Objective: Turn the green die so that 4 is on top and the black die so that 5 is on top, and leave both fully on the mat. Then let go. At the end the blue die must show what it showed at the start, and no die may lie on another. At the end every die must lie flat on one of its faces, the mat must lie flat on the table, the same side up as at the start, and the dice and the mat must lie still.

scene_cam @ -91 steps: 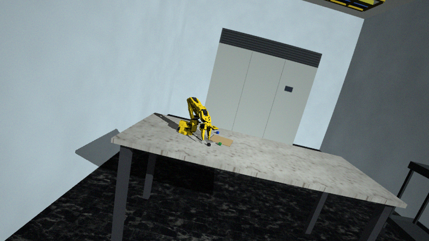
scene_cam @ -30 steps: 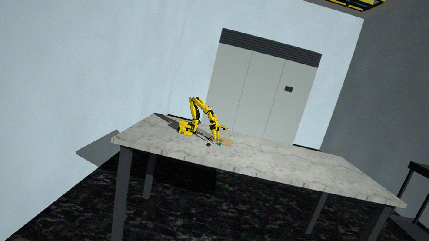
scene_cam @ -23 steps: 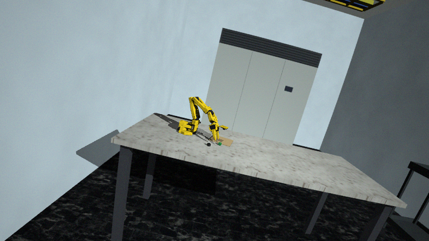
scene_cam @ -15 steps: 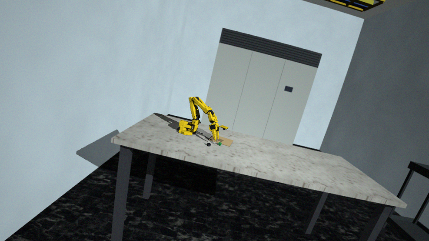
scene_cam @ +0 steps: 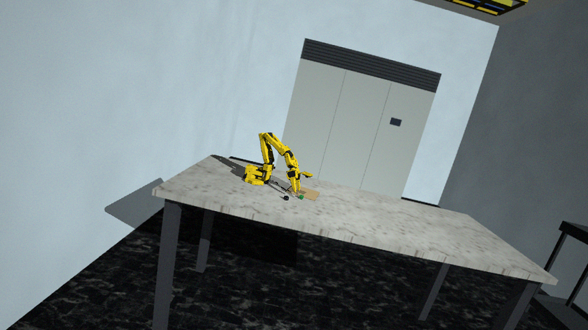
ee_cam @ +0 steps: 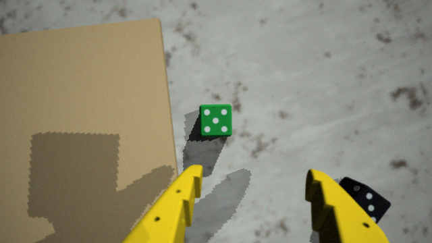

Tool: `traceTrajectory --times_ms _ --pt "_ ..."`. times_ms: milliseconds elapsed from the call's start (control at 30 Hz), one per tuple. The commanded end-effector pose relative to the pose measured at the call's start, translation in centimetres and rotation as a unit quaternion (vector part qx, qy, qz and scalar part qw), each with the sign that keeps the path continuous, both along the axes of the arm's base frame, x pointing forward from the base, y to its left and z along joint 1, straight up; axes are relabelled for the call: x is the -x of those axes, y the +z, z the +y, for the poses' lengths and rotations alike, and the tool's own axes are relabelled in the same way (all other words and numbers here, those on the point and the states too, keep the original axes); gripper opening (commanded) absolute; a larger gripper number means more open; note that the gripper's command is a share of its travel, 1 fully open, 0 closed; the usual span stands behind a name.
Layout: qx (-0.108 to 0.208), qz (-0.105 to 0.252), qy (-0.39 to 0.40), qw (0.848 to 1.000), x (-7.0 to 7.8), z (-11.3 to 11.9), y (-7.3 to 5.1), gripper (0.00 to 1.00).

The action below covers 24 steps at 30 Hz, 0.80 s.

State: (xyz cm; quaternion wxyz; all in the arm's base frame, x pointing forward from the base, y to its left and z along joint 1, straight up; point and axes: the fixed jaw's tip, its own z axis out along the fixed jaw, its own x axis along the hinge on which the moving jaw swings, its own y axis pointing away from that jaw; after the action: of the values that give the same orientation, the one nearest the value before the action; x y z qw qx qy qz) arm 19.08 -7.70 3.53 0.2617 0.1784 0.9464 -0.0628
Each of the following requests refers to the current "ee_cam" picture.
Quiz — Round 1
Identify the green die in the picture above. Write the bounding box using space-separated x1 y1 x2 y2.
199 105 232 137

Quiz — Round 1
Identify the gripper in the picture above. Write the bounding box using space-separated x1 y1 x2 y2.
122 165 389 243

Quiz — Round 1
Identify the black die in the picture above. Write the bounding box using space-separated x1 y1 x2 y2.
339 177 391 224

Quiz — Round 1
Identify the tan square mat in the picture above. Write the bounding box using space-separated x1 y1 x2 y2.
0 18 179 243

